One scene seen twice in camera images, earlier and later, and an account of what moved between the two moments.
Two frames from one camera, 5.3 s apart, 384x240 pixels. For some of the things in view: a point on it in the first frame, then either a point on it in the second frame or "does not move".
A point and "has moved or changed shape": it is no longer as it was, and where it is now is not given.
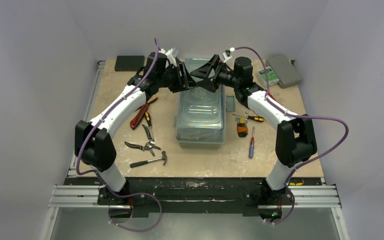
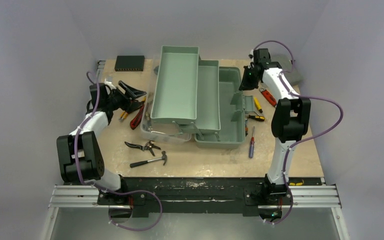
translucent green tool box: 200,123 has moved or changed shape
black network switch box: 129,63 does not move
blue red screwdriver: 252,145 does not move
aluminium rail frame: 68,193 does not move
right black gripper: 216,74 -> 247,83
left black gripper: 184,81 -> 128,105
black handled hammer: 164,157 does not move
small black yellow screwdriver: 259,118 does not move
